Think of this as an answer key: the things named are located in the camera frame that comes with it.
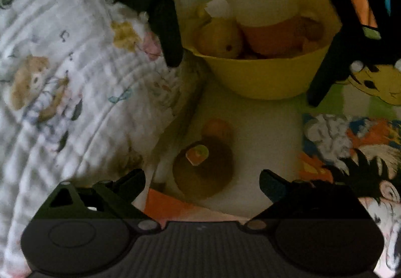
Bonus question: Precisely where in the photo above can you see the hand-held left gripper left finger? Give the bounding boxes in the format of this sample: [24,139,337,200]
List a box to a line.
[39,168,161,235]

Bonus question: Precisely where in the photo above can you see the white jar with orange label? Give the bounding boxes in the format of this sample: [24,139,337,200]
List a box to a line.
[216,0,303,56]

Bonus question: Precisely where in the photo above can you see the yellow fruit with dark spot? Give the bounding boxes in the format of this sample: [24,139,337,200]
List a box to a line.
[197,18,244,59]

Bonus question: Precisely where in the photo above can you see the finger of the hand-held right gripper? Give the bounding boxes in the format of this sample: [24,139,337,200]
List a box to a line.
[106,0,208,67]
[291,0,401,108]

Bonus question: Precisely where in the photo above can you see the small orange tangerine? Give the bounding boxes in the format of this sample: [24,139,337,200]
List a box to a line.
[204,118,234,141]

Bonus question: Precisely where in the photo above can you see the yellow plastic bowl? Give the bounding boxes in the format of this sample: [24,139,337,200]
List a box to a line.
[181,0,343,100]

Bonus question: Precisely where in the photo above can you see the white bear printed blanket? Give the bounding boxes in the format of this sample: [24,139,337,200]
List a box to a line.
[0,0,208,278]

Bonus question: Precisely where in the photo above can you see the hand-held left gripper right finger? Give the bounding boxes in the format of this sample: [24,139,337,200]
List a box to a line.
[244,169,366,234]

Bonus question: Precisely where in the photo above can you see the straw hat pirate poster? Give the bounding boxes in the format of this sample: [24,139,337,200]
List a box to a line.
[299,112,401,278]

